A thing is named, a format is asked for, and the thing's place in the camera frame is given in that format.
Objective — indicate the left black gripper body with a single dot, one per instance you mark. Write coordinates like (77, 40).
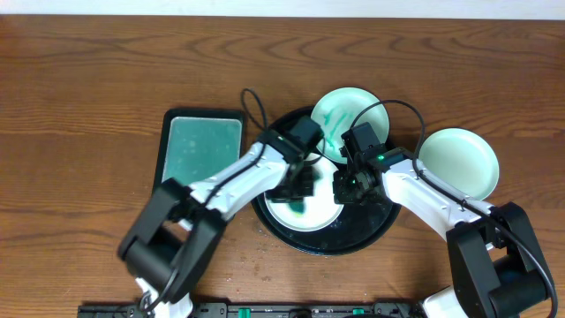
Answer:
(290, 191)

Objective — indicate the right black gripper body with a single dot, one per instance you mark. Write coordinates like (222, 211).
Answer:
(349, 194)

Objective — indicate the green scrubbing sponge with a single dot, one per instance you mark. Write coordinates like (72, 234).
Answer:
(300, 203)

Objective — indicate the white plate with smears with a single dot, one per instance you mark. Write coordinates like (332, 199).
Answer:
(321, 210)

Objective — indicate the mint plate with three smears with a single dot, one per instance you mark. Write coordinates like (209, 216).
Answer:
(336, 111)

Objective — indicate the mint plate with one smear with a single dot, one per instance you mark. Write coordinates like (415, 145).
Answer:
(463, 159)

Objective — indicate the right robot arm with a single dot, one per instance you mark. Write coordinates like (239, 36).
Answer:
(497, 266)

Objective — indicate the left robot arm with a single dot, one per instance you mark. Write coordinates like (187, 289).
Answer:
(171, 243)

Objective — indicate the black rectangular water tray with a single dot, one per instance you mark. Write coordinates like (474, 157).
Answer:
(197, 143)

